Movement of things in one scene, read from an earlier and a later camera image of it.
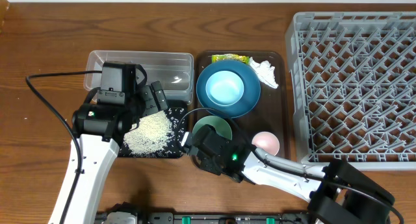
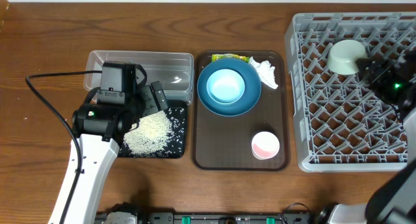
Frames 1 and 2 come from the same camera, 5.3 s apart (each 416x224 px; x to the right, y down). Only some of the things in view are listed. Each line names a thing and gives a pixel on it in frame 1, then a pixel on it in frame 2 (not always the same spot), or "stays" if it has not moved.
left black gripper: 153,105 stays
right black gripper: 208,165 -> 377,79
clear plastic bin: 175,69 stays
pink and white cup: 268,141 stays
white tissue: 265,72 stays
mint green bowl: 220,125 -> 342,54
